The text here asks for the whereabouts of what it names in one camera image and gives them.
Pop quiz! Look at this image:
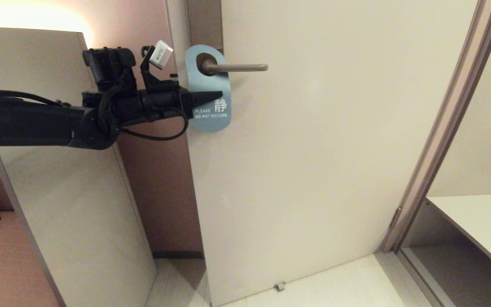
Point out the white shelf board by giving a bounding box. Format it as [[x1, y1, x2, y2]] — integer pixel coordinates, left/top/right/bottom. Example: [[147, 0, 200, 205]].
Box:
[[425, 194, 491, 285]]

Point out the black left camera bracket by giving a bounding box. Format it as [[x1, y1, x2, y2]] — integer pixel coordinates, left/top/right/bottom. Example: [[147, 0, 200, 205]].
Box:
[[140, 45, 180, 92]]

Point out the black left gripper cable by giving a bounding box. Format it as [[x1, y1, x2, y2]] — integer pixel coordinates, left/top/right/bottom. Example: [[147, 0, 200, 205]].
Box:
[[116, 107, 190, 141]]

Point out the dark baseboard strip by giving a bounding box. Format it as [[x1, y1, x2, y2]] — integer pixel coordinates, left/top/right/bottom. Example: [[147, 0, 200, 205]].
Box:
[[153, 252, 205, 260]]

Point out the cream door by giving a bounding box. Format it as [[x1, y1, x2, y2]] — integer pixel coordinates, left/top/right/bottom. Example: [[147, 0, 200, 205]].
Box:
[[165, 0, 478, 307]]

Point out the brown metal lock plate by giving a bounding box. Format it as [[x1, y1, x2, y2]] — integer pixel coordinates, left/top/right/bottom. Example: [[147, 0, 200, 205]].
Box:
[[186, 0, 224, 54]]

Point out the blue do-not-disturb door hanger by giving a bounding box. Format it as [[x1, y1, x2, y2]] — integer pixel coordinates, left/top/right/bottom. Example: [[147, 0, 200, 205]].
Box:
[[185, 44, 232, 132]]

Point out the metal door handle lever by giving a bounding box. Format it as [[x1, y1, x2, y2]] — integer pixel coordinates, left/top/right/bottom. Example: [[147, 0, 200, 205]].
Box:
[[203, 60, 269, 76]]

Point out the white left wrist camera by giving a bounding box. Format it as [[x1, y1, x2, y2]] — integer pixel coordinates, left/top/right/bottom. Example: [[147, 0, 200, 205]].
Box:
[[149, 40, 173, 70]]

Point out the beige partition panel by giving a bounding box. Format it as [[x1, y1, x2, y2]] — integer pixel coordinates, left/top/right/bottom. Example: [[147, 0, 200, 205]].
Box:
[[0, 27, 157, 307]]

